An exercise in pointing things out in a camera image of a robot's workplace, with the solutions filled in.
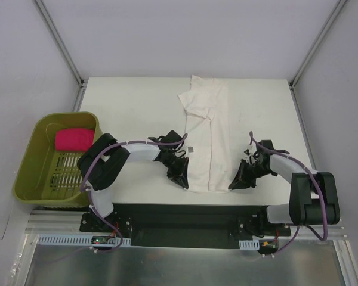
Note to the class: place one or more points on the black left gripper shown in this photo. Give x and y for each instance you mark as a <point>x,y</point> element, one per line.
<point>174,167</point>

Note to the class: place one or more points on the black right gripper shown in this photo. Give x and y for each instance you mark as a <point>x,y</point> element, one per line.
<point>246,171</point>

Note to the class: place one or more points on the white t shirt red print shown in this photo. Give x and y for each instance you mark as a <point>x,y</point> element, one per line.
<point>206,106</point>

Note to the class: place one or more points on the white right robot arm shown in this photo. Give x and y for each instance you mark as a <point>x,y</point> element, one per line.
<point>313,196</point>

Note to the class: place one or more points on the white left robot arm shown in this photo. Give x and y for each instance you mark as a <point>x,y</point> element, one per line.
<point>104,160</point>

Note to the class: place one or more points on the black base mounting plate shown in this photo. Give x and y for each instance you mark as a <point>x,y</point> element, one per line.
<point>185,226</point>

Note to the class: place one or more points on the rolled pink t shirt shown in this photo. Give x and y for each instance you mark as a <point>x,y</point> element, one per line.
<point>74,139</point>

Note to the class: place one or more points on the right white cable duct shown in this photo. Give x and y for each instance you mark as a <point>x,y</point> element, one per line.
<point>249,245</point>

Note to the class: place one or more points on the white cable duct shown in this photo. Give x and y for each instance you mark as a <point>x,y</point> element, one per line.
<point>249,245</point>
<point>82,240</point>

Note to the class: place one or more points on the left white cable duct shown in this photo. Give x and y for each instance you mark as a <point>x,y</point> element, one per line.
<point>82,240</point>

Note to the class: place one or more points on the right aluminium frame post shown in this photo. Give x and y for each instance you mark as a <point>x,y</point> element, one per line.
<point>319,40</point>

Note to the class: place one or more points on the aluminium frame post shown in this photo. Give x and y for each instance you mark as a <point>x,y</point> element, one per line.
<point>319,40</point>
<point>53,30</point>

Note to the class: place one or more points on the left aluminium frame post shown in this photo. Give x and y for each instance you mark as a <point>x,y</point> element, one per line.
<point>53,30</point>

